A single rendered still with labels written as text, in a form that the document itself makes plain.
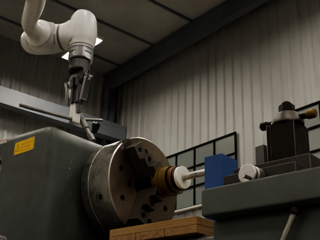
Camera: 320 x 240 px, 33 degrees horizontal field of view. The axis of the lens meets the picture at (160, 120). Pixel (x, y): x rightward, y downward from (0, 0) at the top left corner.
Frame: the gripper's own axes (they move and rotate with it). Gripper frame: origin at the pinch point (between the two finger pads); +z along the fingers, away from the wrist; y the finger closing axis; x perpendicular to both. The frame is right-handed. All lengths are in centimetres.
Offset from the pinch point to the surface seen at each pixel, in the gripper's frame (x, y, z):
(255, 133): 742, -375, -323
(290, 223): -16, 88, 52
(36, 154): -14.0, 0.9, 18.8
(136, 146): 3.3, 27.4, 17.0
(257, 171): -15, 80, 40
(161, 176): 7.8, 33.8, 26.6
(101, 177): -3.8, 20.4, 27.3
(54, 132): -12.8, 6.8, 12.4
